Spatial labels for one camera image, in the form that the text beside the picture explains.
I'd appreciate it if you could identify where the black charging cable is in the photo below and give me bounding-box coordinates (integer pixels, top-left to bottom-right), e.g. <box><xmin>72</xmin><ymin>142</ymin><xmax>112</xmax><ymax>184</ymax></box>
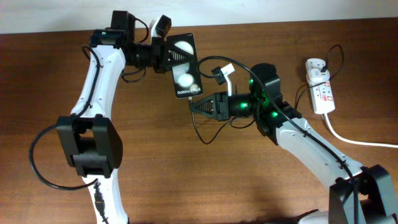
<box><xmin>188</xmin><ymin>44</ymin><xmax>345</xmax><ymax>146</ymax></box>

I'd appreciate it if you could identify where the white power strip cord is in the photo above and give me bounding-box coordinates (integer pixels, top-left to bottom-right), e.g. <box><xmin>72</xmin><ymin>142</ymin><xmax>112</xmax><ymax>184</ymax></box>
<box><xmin>322</xmin><ymin>113</ymin><xmax>398</xmax><ymax>149</ymax></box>

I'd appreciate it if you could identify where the white USB charger plug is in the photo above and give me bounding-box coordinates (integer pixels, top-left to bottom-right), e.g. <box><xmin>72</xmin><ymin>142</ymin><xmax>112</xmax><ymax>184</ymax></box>
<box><xmin>307</xmin><ymin>68</ymin><xmax>330</xmax><ymax>85</ymax></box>

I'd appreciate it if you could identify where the white power strip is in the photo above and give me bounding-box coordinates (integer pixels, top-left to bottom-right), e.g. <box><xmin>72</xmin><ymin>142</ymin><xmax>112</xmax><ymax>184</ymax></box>
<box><xmin>305</xmin><ymin>58</ymin><xmax>335</xmax><ymax>114</ymax></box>

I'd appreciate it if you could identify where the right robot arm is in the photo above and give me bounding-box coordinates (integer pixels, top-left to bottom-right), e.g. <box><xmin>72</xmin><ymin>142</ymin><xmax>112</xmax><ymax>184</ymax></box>
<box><xmin>190</xmin><ymin>63</ymin><xmax>397</xmax><ymax>223</ymax></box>

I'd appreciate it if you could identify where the black smartphone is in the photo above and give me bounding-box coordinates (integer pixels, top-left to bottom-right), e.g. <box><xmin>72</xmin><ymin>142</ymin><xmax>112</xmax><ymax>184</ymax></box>
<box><xmin>167</xmin><ymin>33</ymin><xmax>203</xmax><ymax>98</ymax></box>

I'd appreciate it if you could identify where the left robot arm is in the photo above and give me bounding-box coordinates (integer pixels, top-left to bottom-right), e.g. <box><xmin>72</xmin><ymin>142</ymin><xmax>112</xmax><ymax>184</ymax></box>
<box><xmin>57</xmin><ymin>11</ymin><xmax>197</xmax><ymax>223</ymax></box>

